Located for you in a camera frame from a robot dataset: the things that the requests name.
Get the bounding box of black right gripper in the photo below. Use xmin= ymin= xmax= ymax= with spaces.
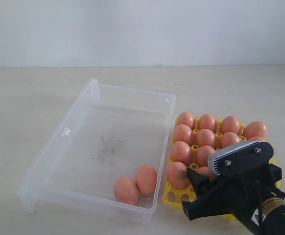
xmin=182 ymin=164 xmax=282 ymax=221

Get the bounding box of brown egg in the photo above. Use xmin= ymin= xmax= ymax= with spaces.
xmin=173 ymin=124 xmax=194 ymax=146
xmin=114 ymin=177 xmax=139 ymax=205
xmin=196 ymin=129 xmax=216 ymax=148
xmin=220 ymin=116 xmax=241 ymax=135
xmin=220 ymin=132 xmax=241 ymax=149
xmin=195 ymin=145 xmax=215 ymax=167
xmin=248 ymin=136 xmax=265 ymax=141
xmin=196 ymin=166 xmax=217 ymax=181
xmin=198 ymin=114 xmax=217 ymax=133
xmin=176 ymin=112 xmax=195 ymax=130
xmin=167 ymin=162 xmax=190 ymax=189
xmin=135 ymin=164 xmax=157 ymax=195
xmin=242 ymin=121 xmax=267 ymax=139
xmin=170 ymin=141 xmax=192 ymax=166

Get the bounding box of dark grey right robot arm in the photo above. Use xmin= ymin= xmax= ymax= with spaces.
xmin=182 ymin=164 xmax=285 ymax=235

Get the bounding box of yellow plastic egg tray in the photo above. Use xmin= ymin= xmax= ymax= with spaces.
xmin=162 ymin=115 xmax=280 ymax=221

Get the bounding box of clear plastic bin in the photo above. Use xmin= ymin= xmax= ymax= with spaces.
xmin=18 ymin=79 xmax=176 ymax=224

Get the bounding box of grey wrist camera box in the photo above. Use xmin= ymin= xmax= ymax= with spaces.
xmin=208 ymin=141 xmax=274 ymax=177

